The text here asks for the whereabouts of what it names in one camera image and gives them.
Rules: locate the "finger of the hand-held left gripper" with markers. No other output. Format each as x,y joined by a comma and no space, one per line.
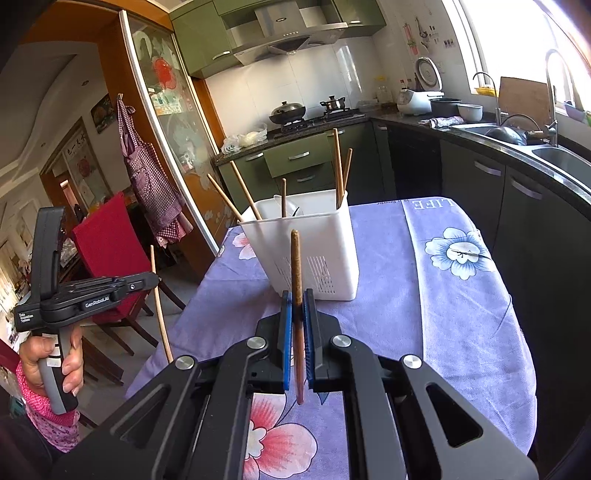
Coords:
138,281

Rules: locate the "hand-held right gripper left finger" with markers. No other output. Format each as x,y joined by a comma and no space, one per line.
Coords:
287,341

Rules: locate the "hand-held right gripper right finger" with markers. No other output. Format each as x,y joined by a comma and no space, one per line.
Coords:
308,350

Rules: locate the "white plastic utensil holder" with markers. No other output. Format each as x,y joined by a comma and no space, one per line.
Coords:
314,240

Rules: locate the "dark wooden chopstick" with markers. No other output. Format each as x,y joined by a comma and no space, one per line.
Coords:
283,196

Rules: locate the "person's left forearm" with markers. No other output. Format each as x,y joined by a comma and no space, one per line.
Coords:
51,429

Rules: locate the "person's left hand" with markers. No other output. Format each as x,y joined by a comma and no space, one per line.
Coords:
75,364

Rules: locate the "wooden chair with red cover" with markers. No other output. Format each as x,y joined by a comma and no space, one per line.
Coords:
111,240

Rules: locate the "checkered apron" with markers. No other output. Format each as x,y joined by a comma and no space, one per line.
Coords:
147,180

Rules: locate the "purple floral tablecloth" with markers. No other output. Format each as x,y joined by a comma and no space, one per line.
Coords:
415,286

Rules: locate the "white spoon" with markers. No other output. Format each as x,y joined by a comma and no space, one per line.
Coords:
278,201

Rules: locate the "sliding glass door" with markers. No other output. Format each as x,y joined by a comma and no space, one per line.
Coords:
171,120

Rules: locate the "plastic bag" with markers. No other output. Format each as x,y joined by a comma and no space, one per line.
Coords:
247,138

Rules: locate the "green drawer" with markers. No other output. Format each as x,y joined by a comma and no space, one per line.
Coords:
293,159

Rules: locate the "gas stove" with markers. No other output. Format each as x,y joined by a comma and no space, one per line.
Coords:
323,121

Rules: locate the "black wok with lid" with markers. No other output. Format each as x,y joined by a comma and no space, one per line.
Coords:
287,113

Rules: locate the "small steel pot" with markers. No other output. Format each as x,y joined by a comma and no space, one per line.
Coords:
333,105

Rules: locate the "green upper cabinets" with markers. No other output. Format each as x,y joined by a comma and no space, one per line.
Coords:
203,41

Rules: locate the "dish rag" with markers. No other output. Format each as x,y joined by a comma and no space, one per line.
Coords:
438,122

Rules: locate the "clear jar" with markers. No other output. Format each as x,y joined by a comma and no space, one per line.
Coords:
383,91

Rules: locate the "white rice cooker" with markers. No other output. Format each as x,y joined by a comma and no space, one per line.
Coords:
413,101

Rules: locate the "black inner pot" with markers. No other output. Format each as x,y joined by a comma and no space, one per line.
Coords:
445,108

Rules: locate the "range hood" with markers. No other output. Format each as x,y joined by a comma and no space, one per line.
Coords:
281,37

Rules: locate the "white bowl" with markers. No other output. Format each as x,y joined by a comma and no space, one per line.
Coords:
470,113

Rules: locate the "black pan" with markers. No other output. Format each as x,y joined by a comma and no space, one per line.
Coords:
508,134

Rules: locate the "small steel faucet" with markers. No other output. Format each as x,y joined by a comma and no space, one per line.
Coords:
498,108

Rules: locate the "yellow tray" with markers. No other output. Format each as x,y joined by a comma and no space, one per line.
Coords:
485,90

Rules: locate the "steel sink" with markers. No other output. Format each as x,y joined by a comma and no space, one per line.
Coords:
563,159

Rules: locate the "wooden cutting board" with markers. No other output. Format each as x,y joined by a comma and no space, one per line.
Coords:
524,99

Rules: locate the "tall steel faucet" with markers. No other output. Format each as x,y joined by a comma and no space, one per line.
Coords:
551,115

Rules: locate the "blue tray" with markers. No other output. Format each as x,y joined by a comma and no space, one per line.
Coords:
575,112

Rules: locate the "window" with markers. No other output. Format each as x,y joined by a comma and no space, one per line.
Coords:
508,37

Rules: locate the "framed wall picture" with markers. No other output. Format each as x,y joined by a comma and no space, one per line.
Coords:
104,114

